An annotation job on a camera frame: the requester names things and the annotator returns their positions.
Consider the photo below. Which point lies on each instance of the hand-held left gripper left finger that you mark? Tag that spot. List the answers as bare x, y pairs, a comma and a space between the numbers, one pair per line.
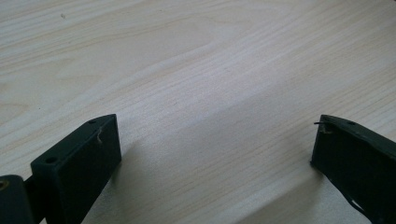
74, 168

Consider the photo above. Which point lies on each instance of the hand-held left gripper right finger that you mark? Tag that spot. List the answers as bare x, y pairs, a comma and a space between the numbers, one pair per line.
358, 161

